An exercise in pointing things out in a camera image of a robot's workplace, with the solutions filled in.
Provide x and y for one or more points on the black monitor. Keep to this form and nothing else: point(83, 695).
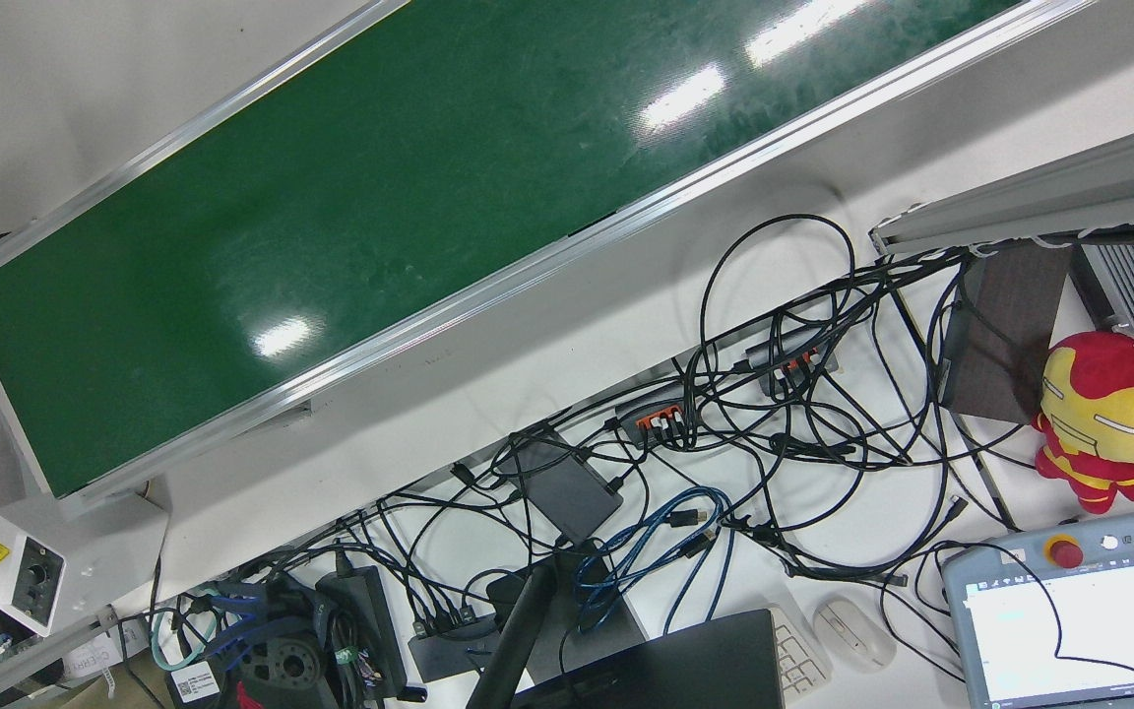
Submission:
point(675, 670)

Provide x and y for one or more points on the black device with label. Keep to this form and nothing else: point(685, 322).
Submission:
point(282, 660)

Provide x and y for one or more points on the aluminium profile post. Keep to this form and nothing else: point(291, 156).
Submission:
point(1049, 202)

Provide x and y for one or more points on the grey teach pendant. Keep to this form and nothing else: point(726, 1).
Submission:
point(1099, 630)

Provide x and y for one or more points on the white conveyor control box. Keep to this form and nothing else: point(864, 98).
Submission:
point(75, 551)

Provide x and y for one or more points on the red yellow plush toy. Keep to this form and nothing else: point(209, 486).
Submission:
point(1108, 414)

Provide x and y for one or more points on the dark grey flat box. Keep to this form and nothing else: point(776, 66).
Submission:
point(567, 487)

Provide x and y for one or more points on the green belt conveyor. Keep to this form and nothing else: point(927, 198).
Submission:
point(429, 217)

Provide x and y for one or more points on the black monitor stand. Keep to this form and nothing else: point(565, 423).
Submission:
point(518, 630)

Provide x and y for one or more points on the black docking hub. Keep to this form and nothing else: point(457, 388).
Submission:
point(449, 645)

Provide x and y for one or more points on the white computer mouse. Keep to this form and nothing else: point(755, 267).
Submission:
point(854, 635)

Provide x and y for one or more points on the dark brown panel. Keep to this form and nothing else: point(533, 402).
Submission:
point(1005, 335)

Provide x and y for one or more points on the white keyboard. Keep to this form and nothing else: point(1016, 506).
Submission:
point(801, 655)

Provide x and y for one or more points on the black power adapter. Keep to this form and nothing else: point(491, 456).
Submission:
point(360, 620)

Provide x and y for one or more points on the grey usb hub orange ports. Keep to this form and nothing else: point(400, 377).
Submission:
point(791, 356)
point(654, 412)

